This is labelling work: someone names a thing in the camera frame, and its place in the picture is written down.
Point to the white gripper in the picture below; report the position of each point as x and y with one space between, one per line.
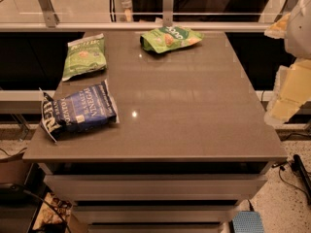
299 33

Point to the blue Kettle chip bag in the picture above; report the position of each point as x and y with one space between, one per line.
81 111

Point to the green rice chip bag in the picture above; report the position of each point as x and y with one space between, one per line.
168 38

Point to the green Kettle chip bag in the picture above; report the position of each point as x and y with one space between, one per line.
84 56

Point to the grey drawer cabinet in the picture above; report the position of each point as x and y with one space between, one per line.
191 143

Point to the blue perforated box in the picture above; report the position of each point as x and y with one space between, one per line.
247 222

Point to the metal guard railing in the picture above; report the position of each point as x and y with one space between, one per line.
64 16

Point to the snack box on floor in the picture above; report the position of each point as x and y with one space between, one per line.
53 215

